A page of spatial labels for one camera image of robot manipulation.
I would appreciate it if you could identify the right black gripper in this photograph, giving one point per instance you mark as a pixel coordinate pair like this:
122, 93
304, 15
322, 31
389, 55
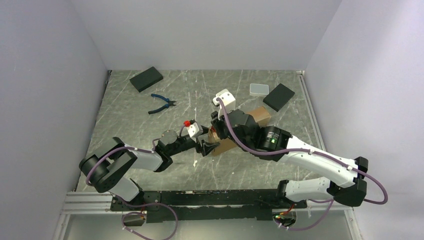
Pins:
218, 123

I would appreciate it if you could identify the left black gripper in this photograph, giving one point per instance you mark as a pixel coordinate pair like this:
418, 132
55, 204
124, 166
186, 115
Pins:
206, 147

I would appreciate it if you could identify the brown cardboard express box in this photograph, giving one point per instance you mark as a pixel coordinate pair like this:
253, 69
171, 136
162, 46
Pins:
260, 115

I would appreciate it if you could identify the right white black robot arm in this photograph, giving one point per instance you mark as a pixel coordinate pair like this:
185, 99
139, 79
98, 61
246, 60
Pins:
339, 177

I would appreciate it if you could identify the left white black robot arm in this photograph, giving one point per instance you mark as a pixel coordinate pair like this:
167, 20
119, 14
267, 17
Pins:
106, 166

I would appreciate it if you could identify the translucent white plastic box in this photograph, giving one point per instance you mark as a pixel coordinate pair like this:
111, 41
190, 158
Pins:
259, 90

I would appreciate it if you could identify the right black foam block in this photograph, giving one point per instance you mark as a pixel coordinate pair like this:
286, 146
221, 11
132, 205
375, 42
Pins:
278, 97

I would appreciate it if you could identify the black foam block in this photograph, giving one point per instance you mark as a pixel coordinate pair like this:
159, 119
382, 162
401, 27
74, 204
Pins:
278, 97
146, 79

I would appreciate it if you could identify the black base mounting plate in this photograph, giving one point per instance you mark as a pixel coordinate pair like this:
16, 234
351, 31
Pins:
160, 206

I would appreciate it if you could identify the left black foam block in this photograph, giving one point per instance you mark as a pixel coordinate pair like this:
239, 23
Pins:
146, 79

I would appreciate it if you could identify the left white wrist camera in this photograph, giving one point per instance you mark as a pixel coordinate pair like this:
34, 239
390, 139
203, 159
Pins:
193, 128

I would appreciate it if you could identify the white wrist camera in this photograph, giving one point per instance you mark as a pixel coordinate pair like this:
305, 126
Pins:
227, 98
193, 128

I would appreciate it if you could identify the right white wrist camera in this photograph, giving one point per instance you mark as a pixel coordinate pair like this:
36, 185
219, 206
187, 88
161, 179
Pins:
227, 98

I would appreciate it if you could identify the aluminium frame rail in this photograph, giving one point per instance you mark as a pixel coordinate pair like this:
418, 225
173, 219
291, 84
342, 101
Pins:
96, 204

